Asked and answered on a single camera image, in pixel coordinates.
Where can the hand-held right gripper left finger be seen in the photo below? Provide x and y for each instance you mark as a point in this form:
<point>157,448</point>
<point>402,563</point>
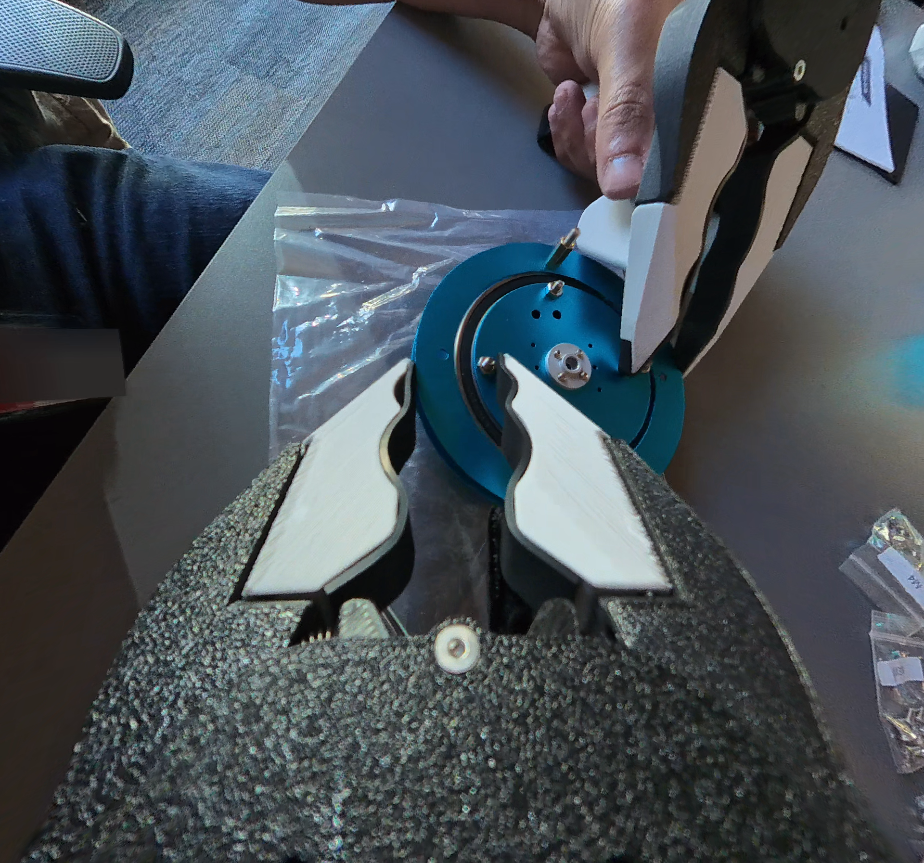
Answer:
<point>325,509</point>

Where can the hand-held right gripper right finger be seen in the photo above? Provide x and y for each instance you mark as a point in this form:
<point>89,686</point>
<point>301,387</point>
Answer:
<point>585,509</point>

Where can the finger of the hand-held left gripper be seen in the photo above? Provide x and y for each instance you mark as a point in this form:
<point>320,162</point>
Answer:
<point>664,278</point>
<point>783,206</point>

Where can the blue metal turntable base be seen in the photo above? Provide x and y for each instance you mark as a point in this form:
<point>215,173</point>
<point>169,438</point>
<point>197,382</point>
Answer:
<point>476,278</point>

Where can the grey desk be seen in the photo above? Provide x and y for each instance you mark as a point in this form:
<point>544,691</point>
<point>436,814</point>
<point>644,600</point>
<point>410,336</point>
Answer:
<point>216,372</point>

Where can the person's left hand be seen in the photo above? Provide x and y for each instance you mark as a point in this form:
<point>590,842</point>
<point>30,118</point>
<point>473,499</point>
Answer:
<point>606,25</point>

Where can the printed instruction sheet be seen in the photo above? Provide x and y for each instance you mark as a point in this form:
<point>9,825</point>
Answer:
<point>866,119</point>

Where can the clear plastic bag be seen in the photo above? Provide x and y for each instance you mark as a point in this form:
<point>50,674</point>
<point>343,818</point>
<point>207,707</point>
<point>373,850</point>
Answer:
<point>339,278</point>

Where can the pile of small screw bags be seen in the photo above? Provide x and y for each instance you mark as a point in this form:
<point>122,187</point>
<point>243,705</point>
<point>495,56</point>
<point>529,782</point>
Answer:
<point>895,661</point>

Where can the person's leg in jeans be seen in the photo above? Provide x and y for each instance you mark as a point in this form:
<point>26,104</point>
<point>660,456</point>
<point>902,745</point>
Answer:
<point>108,227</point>

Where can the grey mesh chair armrest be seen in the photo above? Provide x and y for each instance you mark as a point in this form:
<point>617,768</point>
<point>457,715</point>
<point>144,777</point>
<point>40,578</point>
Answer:
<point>58,40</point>

